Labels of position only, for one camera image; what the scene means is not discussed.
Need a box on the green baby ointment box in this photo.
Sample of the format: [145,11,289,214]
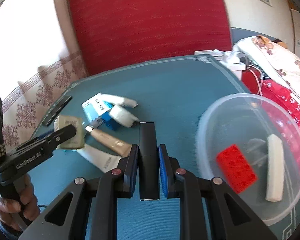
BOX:
[54,115,84,150]

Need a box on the red toy brick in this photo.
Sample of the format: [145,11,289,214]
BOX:
[216,144,258,194]

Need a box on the white cream tube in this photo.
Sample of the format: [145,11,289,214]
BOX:
[76,144,122,173]

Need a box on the rose gold cosmetic tube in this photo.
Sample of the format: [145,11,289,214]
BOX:
[85,126,132,157]

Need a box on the white eraser block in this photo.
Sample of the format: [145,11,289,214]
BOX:
[266,134,285,202]

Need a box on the black rectangular case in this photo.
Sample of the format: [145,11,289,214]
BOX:
[138,121,160,200]

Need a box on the white round cap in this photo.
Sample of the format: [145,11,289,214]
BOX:
[109,105,140,128]

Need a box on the blue toy brick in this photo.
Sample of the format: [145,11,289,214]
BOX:
[101,113,121,131]

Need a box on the left hand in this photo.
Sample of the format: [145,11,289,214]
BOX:
[0,174,41,231]

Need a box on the black smartphone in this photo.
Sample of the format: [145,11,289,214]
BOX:
[42,96,72,127]

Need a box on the blue white medicine box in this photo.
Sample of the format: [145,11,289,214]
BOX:
[82,93,113,128]

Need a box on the teal table mat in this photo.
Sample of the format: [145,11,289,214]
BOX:
[22,55,300,239]

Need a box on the patterned curtain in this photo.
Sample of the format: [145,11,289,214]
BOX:
[0,0,87,151]

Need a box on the white sachet packet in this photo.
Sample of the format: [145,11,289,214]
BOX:
[101,94,138,108]

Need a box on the clear plastic bowl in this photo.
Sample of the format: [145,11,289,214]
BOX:
[196,93,300,226]

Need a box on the red bed sheet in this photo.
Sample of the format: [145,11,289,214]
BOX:
[241,67,300,188]

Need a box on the red upholstered headboard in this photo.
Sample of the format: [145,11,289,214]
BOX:
[69,0,232,75]

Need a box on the floral quilt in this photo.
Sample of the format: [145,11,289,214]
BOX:
[233,35,300,104]

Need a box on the white charging cable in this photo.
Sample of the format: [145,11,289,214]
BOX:
[246,64,264,97]

